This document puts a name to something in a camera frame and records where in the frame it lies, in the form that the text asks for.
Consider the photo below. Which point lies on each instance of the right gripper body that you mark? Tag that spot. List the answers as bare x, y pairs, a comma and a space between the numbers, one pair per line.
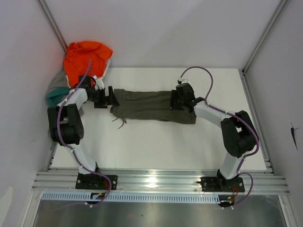
175, 102

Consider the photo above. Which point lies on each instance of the orange shorts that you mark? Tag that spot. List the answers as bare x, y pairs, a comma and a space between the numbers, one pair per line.
82, 54

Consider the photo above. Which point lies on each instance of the black mounting plate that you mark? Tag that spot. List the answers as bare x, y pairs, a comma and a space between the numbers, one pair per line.
91, 182
217, 184

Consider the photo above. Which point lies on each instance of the teal shorts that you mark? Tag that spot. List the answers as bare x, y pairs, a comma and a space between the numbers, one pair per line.
55, 96

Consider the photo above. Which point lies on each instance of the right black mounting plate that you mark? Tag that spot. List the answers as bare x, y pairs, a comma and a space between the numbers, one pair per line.
217, 184

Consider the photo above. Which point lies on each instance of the left aluminium corner post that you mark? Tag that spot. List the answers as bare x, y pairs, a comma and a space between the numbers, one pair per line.
52, 24

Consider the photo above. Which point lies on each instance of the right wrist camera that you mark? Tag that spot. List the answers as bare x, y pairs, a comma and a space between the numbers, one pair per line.
181, 80

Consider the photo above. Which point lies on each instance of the grey shorts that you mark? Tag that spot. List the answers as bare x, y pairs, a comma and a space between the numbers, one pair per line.
59, 81

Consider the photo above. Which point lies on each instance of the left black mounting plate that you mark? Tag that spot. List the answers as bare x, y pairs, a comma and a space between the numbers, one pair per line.
91, 182

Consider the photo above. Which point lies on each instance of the olive green shorts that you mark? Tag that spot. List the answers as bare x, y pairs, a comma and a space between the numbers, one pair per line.
138, 105

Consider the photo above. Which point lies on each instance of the white plastic basket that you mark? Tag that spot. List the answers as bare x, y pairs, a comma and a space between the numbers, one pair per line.
103, 77

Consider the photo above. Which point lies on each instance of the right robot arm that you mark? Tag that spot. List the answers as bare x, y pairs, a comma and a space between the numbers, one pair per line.
239, 135

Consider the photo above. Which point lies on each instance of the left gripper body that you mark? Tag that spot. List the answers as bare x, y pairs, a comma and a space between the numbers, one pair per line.
98, 97

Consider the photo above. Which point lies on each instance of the aluminium corner post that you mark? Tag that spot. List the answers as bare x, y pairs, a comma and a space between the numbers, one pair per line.
266, 34
52, 24

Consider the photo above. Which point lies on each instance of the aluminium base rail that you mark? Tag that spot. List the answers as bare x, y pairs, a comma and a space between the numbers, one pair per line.
158, 181

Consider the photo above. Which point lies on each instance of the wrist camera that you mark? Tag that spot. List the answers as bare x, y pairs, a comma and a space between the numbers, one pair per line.
181, 80
98, 82

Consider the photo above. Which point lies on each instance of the right aluminium corner post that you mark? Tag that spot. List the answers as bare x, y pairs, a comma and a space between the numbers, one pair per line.
266, 34

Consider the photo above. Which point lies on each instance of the slotted cable duct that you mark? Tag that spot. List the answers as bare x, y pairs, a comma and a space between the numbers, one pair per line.
132, 197

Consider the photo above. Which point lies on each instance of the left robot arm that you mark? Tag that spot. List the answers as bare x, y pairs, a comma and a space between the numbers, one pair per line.
65, 124

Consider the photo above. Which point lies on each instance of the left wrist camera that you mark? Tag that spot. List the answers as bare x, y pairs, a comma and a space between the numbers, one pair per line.
98, 82

